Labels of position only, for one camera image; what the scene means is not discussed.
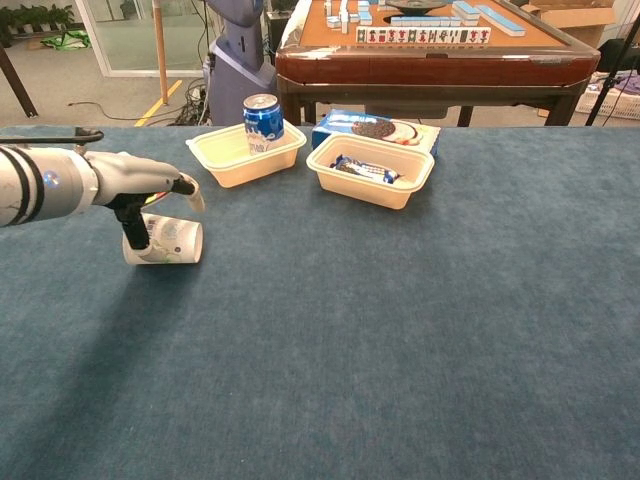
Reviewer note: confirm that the grey blue robot body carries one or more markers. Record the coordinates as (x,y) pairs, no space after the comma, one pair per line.
(240,65)

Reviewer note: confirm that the mahjong tile face showing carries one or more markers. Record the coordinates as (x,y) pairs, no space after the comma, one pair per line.
(454,35)
(475,35)
(423,35)
(402,35)
(485,35)
(434,35)
(361,35)
(465,35)
(413,35)
(392,35)
(371,35)
(444,35)
(382,35)

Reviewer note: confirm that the black tripod stand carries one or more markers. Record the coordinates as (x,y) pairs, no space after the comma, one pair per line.
(607,80)

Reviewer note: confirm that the brown mahjong table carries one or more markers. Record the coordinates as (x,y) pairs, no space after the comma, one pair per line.
(430,67)

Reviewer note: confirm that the black slanted table leg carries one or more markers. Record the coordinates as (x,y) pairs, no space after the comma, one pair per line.
(17,82)

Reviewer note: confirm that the cardboard box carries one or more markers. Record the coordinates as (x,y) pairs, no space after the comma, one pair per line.
(580,20)

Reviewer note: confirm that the blue drink can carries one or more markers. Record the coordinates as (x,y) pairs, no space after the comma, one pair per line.
(264,120)

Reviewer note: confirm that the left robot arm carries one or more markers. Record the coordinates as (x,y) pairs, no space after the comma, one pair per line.
(40,185)

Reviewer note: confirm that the cream plastic food container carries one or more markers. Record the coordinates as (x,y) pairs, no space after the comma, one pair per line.
(235,160)
(367,187)

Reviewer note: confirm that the blue table cloth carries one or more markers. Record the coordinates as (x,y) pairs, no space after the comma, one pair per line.
(350,325)

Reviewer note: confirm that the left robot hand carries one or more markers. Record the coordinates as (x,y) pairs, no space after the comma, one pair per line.
(130,177)

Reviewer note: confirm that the dark round dish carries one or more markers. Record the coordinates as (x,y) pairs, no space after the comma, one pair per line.
(415,5)

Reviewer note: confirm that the blue snack packet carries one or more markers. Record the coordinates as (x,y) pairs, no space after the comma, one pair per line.
(367,170)

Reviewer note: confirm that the white paper cup green print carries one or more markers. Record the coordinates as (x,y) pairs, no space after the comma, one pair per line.
(175,240)

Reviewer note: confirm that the green potted plants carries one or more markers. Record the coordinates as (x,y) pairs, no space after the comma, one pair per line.
(35,17)

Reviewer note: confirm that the blue cookie box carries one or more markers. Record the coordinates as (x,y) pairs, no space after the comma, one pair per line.
(340,125)

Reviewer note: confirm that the white plastic basket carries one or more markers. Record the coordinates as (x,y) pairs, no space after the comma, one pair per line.
(617,105)

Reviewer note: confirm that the green bag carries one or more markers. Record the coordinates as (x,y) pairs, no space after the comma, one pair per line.
(67,40)

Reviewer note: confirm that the white glass partition frame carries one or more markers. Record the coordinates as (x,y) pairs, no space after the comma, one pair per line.
(92,37)

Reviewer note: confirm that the wooden pole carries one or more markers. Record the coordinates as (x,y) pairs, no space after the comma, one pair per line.
(161,55)

